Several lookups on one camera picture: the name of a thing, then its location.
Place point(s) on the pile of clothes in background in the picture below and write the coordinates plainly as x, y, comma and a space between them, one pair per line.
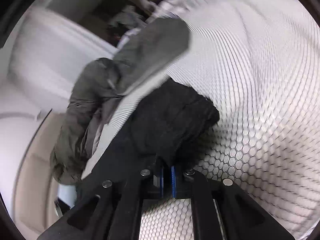
128, 22

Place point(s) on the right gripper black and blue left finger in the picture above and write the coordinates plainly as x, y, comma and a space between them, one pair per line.
112, 211

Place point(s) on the dark grey duvet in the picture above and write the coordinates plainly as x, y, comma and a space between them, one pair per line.
102, 84

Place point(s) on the black pants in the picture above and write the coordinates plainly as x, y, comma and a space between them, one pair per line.
163, 128

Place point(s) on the white honeycomb mattress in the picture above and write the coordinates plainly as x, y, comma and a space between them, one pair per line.
258, 61

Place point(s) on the light blue pillow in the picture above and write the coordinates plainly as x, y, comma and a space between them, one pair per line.
67, 193

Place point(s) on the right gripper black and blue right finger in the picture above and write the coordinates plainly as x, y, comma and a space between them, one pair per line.
222, 210

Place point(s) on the beige upholstered headboard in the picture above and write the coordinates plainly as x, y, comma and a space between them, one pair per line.
36, 189

